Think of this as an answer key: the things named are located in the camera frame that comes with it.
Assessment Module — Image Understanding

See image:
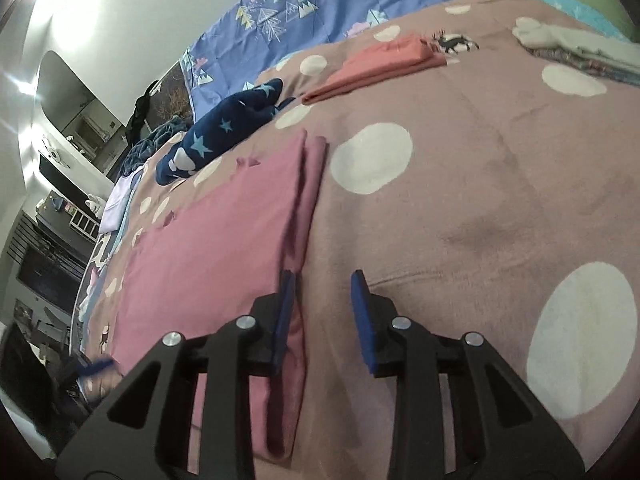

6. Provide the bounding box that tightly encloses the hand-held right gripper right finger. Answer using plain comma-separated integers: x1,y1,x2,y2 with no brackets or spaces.
350,270,586,480

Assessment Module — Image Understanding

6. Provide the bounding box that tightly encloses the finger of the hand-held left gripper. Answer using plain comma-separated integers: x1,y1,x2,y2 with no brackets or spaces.
70,356,120,378

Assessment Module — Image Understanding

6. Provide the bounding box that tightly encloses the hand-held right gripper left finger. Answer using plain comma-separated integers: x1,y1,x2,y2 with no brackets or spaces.
55,270,298,480

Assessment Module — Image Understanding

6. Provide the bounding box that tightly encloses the pink long-sleeve shirt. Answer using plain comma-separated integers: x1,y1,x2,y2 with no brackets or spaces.
107,129,328,461

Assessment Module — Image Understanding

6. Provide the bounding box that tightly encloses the dark monitor screen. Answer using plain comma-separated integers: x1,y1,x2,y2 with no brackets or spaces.
17,250,86,307

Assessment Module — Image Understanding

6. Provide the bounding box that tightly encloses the grey unicorn-print sheet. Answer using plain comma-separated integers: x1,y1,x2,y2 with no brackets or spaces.
75,230,126,351

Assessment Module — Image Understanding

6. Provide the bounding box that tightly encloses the lavender folded garment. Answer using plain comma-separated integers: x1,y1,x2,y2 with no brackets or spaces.
98,172,141,233

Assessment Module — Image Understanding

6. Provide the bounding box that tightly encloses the navy star-print garment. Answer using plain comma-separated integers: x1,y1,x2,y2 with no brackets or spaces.
155,78,296,186

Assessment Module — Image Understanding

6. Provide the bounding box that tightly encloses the dark blue fleece blanket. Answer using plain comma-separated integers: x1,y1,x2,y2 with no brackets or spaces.
120,115,193,176

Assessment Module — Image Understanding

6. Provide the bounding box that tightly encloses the dark floral cloth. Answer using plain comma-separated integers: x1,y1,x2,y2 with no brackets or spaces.
152,62,193,121

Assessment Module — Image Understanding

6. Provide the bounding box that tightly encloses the coral folded garment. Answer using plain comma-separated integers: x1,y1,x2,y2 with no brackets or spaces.
301,34,448,106

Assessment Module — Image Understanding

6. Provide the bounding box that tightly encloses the grey patterned folded garment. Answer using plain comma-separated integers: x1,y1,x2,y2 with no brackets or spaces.
525,46,640,83

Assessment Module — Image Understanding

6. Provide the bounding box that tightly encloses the white folded garment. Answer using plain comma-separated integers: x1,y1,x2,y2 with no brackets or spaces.
514,16,640,61

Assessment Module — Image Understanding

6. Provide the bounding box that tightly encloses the teal printed sheet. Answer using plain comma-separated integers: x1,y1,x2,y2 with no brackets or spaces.
520,0,631,43

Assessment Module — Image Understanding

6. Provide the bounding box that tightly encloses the white wall ornament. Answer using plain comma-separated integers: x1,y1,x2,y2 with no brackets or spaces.
40,135,64,164

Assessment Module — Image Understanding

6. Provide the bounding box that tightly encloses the black clothing on rail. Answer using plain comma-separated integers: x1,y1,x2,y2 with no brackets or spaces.
126,80,163,148

